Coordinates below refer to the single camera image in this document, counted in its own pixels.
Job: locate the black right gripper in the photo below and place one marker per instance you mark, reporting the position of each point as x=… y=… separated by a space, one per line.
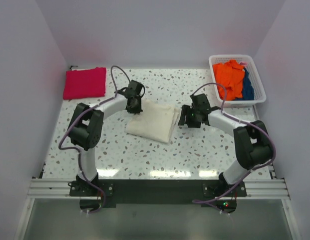
x=186 y=110

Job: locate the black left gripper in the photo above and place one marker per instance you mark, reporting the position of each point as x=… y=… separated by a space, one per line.
x=137 y=110

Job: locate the cream white t-shirt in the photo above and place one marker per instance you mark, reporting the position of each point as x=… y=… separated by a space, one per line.
x=156 y=121

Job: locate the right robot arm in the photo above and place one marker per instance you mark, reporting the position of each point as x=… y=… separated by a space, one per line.
x=253 y=148

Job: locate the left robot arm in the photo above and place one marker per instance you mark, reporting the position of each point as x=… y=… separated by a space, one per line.
x=85 y=130

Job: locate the folded red t-shirt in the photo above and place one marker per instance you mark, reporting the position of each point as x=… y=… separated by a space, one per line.
x=88 y=83

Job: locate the orange t-shirt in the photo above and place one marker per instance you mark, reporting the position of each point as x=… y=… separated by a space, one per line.
x=229 y=74

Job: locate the blue t-shirt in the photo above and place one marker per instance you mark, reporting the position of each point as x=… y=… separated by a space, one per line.
x=247 y=88

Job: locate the white plastic laundry basket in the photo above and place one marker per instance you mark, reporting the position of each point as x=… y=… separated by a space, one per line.
x=259 y=93

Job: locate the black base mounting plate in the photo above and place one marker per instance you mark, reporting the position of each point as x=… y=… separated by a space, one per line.
x=112 y=192

